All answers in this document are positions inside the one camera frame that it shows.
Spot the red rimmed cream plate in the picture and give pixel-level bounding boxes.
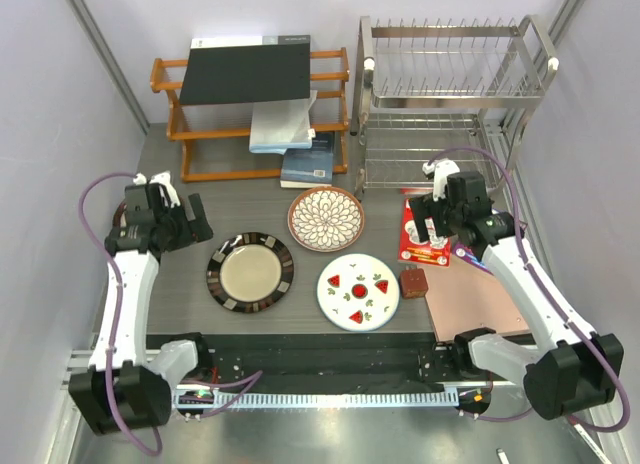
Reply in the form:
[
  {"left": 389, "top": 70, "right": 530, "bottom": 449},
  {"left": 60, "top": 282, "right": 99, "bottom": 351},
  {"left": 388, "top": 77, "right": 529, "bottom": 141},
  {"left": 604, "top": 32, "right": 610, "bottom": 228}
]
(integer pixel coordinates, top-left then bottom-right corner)
[{"left": 112, "top": 201, "right": 126, "bottom": 237}]

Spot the black rimmed beige plate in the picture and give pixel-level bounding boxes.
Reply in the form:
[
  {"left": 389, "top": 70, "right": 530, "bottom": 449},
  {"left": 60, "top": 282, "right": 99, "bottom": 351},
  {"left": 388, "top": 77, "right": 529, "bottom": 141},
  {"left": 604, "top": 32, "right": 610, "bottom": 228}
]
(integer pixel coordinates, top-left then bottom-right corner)
[{"left": 206, "top": 232, "right": 295, "bottom": 314}]

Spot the brown floral pattern plate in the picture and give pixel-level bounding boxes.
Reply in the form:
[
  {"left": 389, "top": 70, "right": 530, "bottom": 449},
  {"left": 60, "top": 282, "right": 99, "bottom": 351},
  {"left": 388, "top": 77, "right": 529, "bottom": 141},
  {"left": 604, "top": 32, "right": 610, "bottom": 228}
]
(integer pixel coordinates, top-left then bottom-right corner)
[{"left": 287, "top": 186, "right": 365, "bottom": 253}]

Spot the white watermelon plate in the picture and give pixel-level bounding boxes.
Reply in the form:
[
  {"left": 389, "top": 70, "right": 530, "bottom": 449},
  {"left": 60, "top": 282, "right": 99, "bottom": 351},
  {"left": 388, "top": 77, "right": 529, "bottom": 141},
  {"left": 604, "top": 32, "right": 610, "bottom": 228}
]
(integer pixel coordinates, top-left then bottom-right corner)
[{"left": 316, "top": 253, "right": 401, "bottom": 332}]

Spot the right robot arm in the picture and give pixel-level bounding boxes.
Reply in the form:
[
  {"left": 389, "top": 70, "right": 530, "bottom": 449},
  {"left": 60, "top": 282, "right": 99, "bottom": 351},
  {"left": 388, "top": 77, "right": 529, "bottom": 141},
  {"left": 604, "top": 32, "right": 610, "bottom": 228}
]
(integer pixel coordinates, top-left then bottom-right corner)
[{"left": 409, "top": 159, "right": 630, "bottom": 431}]

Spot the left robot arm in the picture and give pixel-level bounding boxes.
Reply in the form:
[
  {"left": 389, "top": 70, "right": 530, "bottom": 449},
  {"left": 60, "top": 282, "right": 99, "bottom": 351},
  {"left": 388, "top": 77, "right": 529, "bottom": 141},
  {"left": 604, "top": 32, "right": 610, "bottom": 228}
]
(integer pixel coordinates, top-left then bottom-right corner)
[{"left": 68, "top": 171, "right": 213, "bottom": 435}]

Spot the orange wooden shelf rack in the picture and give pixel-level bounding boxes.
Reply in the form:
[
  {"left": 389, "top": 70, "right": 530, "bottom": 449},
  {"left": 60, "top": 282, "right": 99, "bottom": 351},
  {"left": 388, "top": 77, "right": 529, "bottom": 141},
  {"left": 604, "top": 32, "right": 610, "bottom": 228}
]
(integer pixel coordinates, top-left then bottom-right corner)
[{"left": 150, "top": 47, "right": 350, "bottom": 183}]

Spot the steel dish rack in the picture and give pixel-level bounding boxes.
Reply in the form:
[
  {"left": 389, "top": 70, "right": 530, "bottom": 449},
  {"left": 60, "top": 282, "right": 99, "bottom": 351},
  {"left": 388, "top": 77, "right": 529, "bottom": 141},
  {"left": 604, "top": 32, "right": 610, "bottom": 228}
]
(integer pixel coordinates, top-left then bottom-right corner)
[{"left": 350, "top": 14, "right": 559, "bottom": 198}]

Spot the purple treehouse book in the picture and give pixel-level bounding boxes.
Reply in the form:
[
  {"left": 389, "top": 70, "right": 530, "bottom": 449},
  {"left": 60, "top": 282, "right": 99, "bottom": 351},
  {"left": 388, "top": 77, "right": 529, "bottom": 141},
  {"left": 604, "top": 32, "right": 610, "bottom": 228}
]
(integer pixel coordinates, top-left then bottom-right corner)
[{"left": 451, "top": 213, "right": 526, "bottom": 279}]

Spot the red treehouse book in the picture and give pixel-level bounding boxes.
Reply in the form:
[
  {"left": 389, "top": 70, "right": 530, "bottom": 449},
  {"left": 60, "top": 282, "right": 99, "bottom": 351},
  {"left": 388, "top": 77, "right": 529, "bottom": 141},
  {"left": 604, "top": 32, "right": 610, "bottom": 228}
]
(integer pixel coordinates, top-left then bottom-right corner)
[{"left": 398, "top": 194, "right": 451, "bottom": 268}]

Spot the red power adapter cube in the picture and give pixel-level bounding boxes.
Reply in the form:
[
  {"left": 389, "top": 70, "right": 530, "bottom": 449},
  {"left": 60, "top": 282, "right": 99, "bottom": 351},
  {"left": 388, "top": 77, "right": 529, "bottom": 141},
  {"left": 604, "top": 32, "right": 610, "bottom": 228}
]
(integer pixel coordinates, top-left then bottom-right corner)
[{"left": 398, "top": 266, "right": 429, "bottom": 299}]

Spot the pink board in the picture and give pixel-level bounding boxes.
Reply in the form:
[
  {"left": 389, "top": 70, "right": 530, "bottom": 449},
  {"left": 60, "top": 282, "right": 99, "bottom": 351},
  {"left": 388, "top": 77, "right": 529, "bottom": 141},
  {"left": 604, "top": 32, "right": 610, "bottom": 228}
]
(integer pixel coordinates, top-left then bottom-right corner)
[{"left": 422, "top": 257, "right": 529, "bottom": 342}]

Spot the dark blue book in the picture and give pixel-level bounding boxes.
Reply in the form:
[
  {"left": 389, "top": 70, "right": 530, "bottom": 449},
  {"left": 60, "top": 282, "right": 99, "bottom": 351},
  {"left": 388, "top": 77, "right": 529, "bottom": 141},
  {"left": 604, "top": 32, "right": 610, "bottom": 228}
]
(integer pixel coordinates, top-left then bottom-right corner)
[{"left": 280, "top": 132, "right": 335, "bottom": 189}]

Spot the light blue white book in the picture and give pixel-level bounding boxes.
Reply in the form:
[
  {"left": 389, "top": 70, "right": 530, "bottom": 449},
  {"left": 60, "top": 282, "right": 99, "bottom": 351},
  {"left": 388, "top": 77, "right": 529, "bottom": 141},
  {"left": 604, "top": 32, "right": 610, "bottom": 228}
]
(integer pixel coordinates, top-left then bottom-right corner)
[{"left": 249, "top": 90, "right": 317, "bottom": 155}]

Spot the black folder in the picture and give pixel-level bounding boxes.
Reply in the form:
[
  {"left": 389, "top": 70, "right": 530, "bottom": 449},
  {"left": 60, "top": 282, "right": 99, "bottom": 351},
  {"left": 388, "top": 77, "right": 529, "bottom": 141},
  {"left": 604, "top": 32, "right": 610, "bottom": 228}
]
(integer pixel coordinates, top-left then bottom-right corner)
[{"left": 180, "top": 35, "right": 311, "bottom": 106}]

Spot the red white marker pen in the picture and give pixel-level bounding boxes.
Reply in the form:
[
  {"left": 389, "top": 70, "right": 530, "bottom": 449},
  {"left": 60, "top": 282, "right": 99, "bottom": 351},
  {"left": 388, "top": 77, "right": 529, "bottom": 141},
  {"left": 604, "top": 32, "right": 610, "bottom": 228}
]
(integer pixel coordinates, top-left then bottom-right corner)
[{"left": 568, "top": 418, "right": 612, "bottom": 464}]

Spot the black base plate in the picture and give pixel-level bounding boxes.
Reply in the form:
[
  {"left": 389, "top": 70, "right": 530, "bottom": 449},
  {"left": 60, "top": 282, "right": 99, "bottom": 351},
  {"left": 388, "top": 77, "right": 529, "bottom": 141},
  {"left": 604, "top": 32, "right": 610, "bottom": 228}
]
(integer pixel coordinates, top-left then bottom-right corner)
[{"left": 204, "top": 332, "right": 501, "bottom": 395}]

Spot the aluminium front rail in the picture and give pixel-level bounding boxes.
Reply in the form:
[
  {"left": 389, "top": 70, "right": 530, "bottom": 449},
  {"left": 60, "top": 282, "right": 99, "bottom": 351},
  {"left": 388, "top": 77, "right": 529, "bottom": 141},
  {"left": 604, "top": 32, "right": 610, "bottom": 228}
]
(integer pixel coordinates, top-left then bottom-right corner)
[{"left": 60, "top": 349, "right": 163, "bottom": 389}]

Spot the white slotted cable duct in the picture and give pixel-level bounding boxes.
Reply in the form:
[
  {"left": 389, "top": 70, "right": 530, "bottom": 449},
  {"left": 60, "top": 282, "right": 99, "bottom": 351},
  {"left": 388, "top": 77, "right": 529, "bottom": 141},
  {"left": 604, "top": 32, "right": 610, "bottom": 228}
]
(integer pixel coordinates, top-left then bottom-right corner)
[{"left": 174, "top": 388, "right": 459, "bottom": 412}]

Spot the left aluminium frame post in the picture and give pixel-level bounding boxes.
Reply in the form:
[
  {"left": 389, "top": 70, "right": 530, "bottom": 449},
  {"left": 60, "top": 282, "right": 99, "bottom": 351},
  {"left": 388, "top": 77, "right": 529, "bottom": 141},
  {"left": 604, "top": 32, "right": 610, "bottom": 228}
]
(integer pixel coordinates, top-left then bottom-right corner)
[{"left": 66, "top": 0, "right": 150, "bottom": 135}]

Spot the aluminium frame post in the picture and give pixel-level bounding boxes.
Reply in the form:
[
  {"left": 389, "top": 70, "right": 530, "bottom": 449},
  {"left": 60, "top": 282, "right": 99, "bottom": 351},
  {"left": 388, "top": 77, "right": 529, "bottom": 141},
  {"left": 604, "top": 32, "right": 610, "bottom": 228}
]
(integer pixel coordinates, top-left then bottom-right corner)
[
  {"left": 66, "top": 0, "right": 150, "bottom": 135},
  {"left": 548, "top": 0, "right": 586, "bottom": 46}
]

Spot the right aluminium frame post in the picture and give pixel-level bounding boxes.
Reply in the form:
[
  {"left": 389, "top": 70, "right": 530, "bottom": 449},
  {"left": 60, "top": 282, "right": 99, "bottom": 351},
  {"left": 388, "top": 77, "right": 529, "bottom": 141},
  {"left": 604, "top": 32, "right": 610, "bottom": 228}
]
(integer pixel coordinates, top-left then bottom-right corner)
[{"left": 548, "top": 0, "right": 586, "bottom": 46}]

